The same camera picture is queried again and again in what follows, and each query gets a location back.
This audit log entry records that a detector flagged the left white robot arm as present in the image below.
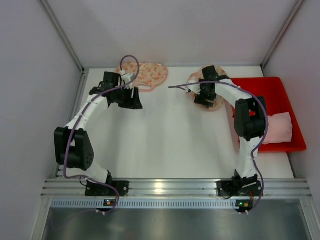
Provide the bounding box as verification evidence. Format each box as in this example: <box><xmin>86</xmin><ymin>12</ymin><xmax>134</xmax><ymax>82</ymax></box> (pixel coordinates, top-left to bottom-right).
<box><xmin>54</xmin><ymin>70</ymin><xmax>143</xmax><ymax>185</ymax></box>

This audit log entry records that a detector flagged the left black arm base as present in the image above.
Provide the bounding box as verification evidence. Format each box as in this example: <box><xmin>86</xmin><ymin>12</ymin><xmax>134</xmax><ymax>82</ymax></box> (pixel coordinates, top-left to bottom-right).
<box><xmin>79</xmin><ymin>174</ymin><xmax>129</xmax><ymax>197</ymax></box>

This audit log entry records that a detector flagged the slotted grey cable duct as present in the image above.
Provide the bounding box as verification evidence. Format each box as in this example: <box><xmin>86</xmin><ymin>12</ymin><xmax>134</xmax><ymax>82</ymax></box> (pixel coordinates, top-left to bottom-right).
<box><xmin>50</xmin><ymin>198</ymin><xmax>253</xmax><ymax>210</ymax></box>

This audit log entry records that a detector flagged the pink cloth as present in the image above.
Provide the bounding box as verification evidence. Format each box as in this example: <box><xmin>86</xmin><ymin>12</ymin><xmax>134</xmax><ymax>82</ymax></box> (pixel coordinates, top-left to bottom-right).
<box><xmin>263</xmin><ymin>112</ymin><xmax>293</xmax><ymax>145</ymax></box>

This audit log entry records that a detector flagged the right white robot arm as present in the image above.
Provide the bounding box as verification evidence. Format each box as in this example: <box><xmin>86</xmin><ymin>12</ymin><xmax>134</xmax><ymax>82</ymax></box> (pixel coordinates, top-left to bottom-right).
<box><xmin>186</xmin><ymin>65</ymin><xmax>269</xmax><ymax>188</ymax></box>

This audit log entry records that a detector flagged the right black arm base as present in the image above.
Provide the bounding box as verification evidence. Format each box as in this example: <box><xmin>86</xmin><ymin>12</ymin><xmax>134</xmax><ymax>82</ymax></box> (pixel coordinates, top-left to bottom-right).
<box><xmin>216</xmin><ymin>177</ymin><xmax>263</xmax><ymax>199</ymax></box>

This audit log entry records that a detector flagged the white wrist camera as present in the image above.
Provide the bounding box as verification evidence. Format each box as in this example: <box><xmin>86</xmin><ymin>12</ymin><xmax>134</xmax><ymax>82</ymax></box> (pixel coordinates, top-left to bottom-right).
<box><xmin>185</xmin><ymin>84</ymin><xmax>201</xmax><ymax>95</ymax></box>
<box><xmin>119</xmin><ymin>70</ymin><xmax>135</xmax><ymax>83</ymax></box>

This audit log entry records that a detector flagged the red plastic tray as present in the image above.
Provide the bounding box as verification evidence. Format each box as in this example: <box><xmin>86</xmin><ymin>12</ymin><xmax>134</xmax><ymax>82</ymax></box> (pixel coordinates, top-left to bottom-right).
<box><xmin>231</xmin><ymin>76</ymin><xmax>307</xmax><ymax>154</ymax></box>

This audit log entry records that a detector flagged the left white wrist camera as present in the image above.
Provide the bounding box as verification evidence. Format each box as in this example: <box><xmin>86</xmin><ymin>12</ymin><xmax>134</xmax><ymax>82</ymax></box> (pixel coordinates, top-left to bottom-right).
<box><xmin>119</xmin><ymin>70</ymin><xmax>135</xmax><ymax>83</ymax></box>

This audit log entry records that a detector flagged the aluminium mounting rail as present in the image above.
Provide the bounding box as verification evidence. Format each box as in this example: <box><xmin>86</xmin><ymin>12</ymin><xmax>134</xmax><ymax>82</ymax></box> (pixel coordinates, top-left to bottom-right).
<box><xmin>40</xmin><ymin>178</ymin><xmax>312</xmax><ymax>199</ymax></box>

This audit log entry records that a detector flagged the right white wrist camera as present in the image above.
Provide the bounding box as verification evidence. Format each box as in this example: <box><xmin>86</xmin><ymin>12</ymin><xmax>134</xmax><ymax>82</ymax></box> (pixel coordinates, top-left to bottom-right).
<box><xmin>185</xmin><ymin>84</ymin><xmax>201</xmax><ymax>95</ymax></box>

